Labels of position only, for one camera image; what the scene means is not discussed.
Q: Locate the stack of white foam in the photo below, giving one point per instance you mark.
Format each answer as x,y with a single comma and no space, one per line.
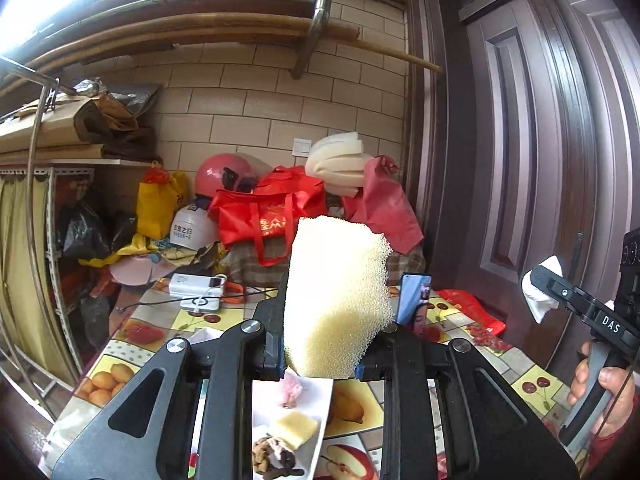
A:
335,160

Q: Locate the metal pipe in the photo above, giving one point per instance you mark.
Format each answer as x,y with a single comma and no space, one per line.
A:
320,10

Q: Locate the fruit print tablecloth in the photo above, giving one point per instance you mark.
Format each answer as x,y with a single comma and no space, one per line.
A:
500,360

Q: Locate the white power bank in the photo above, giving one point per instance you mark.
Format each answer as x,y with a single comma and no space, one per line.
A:
192,284

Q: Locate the white cardboard box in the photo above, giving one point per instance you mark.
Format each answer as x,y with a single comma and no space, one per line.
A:
317,395

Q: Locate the yellow cloth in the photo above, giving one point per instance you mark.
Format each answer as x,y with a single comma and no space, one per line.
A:
125,250

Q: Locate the brown door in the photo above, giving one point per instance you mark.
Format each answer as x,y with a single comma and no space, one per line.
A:
525,135

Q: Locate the white cloth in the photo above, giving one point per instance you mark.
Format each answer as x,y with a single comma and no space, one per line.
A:
540,300

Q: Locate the pink scrunchie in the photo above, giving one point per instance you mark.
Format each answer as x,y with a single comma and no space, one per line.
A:
291,391

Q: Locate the person's right hand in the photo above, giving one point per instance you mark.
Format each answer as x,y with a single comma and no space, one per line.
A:
620,395

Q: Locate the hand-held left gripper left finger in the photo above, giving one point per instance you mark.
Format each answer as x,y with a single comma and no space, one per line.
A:
274,355

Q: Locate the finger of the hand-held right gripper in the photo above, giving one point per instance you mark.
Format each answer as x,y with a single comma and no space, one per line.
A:
565,292

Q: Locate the red tote bag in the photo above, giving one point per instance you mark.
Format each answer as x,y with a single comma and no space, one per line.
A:
250,215

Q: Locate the pink helmet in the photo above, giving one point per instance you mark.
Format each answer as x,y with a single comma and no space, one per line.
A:
215,172

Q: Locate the smartphone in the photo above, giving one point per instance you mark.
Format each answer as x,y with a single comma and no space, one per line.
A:
412,300

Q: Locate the person's right forearm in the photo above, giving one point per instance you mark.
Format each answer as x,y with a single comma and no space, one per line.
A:
612,457

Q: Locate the bamboo pole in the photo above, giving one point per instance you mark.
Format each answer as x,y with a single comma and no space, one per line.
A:
380,52

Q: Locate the wall switch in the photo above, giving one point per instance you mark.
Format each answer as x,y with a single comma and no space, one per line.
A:
302,146

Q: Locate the yellow sponge piece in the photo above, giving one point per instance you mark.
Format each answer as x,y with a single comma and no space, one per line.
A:
295,427

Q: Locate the pink sun hat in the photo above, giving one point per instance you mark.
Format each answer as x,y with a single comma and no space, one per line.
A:
135,270

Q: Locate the yellow shopping bag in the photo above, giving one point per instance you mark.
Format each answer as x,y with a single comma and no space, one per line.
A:
157,205

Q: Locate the white round-marked charger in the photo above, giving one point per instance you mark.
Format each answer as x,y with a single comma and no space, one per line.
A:
200,304

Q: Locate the chrome metal rack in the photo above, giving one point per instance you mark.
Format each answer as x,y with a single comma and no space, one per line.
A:
32,170

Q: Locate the white helmet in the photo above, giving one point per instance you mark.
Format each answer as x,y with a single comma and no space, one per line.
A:
192,227

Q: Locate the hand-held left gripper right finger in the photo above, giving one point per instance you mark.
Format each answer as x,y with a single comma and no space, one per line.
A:
372,365

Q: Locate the black plastic bag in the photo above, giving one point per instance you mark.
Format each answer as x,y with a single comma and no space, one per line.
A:
82,232
124,230

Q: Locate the red plastic bag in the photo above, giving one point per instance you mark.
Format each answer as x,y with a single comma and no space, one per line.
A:
390,210
475,312

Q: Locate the cream coarse sponge block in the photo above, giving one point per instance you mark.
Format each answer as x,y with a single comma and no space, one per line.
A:
340,300

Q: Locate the pile of cardboard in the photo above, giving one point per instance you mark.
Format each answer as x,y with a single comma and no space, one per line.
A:
105,120

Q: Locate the olive curtain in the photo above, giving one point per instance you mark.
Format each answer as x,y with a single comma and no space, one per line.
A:
17,260

